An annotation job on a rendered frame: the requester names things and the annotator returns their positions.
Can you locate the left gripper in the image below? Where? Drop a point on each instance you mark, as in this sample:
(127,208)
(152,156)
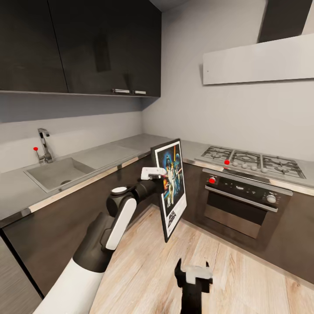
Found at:
(155,185)

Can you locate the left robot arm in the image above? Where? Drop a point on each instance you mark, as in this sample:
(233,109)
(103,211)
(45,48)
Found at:
(76,288)

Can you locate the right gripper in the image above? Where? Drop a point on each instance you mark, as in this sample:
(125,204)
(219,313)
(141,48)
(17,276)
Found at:
(188,289)

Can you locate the dishwasher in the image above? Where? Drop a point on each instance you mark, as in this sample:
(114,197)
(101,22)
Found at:
(19,293)

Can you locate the poster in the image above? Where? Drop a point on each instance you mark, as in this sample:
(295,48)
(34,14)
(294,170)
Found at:
(173,202)

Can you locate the cabinet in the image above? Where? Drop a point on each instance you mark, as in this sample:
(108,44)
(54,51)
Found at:
(109,47)
(29,58)

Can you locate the oven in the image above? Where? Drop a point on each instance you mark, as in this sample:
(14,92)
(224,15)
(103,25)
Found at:
(246,209)

